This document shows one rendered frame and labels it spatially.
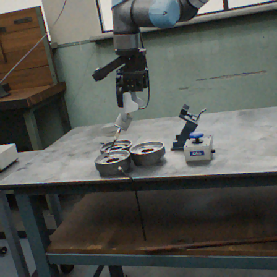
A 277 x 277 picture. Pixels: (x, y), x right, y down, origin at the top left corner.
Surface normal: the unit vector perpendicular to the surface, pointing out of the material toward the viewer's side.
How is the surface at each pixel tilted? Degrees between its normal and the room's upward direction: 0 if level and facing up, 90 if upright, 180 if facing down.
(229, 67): 90
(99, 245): 0
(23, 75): 90
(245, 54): 90
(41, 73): 90
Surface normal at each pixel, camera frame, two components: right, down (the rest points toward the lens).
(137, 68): -0.29, 0.35
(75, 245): -0.18, -0.94
